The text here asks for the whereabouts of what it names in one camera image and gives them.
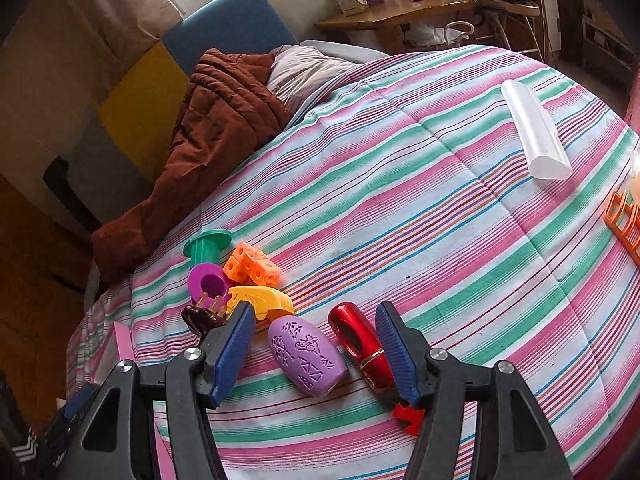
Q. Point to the red glossy cylinder case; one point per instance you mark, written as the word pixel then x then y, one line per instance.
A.
pixel 357 336

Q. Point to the brown quilted blanket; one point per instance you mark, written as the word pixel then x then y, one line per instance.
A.
pixel 226 115

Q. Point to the beige window curtain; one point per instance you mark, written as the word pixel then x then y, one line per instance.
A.
pixel 125 29

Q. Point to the purple patterned egg shell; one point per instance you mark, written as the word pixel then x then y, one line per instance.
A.
pixel 305 355

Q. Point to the orange perforated cube block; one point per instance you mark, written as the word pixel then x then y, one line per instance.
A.
pixel 248 264

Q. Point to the brown pegged massage brush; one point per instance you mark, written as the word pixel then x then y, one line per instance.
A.
pixel 205 315

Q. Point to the orange plastic shell piece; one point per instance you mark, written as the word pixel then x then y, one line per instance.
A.
pixel 268 303

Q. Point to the green plastic spool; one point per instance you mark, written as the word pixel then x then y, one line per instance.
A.
pixel 206 247

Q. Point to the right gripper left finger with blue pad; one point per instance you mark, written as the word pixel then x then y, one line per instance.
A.
pixel 116 438

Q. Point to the grey yellow blue headboard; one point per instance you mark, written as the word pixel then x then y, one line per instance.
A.
pixel 124 140

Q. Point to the pale pillow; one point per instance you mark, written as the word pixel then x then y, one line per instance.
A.
pixel 298 71

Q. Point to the orange plastic rack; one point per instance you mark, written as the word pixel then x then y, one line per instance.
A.
pixel 622 218

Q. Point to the white plastic tube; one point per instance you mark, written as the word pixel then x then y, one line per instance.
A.
pixel 544 153

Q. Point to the striped bed cover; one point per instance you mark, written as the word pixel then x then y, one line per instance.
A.
pixel 405 181

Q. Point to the wooden bedside table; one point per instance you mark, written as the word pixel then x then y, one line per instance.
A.
pixel 386 19

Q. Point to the small red plastic clip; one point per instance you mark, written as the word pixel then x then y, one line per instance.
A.
pixel 410 418

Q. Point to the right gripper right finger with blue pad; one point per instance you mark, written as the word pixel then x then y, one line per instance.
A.
pixel 513 438

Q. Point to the magenta plastic funnel cup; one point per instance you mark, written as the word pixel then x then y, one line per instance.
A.
pixel 208 278

